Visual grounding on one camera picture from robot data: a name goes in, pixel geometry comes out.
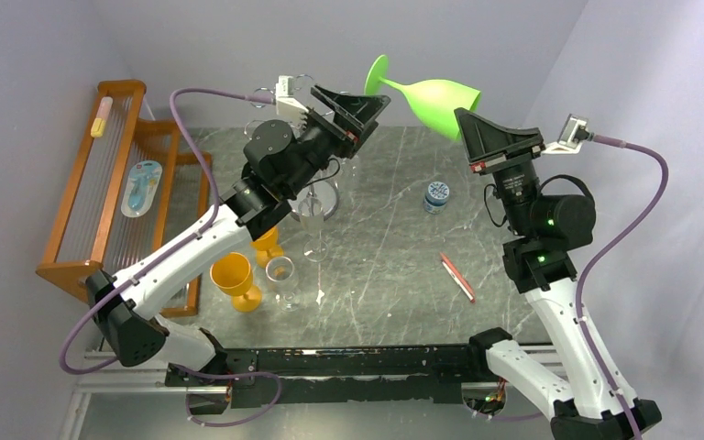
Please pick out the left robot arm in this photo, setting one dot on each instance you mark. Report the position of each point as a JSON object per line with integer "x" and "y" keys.
{"x": 282, "y": 157}

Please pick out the clear champagne flute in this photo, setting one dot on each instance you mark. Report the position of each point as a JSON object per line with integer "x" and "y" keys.
{"x": 312, "y": 219}

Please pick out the pink yellow marker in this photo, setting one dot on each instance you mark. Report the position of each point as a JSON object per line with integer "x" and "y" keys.
{"x": 101, "y": 116}

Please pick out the orange goblet front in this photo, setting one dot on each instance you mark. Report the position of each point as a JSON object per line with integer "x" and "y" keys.
{"x": 233, "y": 275}

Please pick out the blue white round tin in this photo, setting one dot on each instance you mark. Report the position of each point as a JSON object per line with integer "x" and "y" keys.
{"x": 436, "y": 197}

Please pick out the orange goblet rear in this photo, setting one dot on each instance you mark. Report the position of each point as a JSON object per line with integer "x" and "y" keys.
{"x": 267, "y": 247}

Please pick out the red pen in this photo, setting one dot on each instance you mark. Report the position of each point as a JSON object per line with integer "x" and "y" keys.
{"x": 457, "y": 277}

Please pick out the chrome wine glass rack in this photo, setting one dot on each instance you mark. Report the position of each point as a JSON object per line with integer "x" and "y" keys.
{"x": 322, "y": 196}

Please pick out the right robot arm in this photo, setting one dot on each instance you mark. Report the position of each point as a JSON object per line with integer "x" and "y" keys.
{"x": 592, "y": 399}

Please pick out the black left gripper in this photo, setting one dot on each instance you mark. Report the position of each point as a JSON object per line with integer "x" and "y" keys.
{"x": 364, "y": 115}

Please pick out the green wine glass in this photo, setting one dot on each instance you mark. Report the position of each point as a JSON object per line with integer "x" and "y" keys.
{"x": 432, "y": 101}

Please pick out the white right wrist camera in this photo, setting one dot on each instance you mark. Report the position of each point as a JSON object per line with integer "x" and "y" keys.
{"x": 571, "y": 138}

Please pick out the small clear wine glass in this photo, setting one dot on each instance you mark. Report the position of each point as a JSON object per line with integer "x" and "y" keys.
{"x": 283, "y": 281}

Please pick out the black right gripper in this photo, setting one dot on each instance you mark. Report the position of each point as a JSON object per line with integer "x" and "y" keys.
{"x": 506, "y": 158}

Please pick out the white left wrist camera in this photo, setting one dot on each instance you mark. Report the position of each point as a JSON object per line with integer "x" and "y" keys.
{"x": 287, "y": 105}

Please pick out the orange wooden dish rack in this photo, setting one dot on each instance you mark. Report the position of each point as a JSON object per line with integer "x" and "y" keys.
{"x": 89, "y": 231}

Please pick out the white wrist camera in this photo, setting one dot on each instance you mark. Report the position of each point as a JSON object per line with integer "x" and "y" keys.
{"x": 571, "y": 138}
{"x": 287, "y": 105}

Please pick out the blue packaged tool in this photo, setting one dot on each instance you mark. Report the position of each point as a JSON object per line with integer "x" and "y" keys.
{"x": 141, "y": 185}

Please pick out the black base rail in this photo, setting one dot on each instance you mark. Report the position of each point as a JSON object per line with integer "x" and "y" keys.
{"x": 437, "y": 373}

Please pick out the orange goblet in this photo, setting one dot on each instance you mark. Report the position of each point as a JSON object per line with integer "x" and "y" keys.
{"x": 267, "y": 247}
{"x": 233, "y": 275}

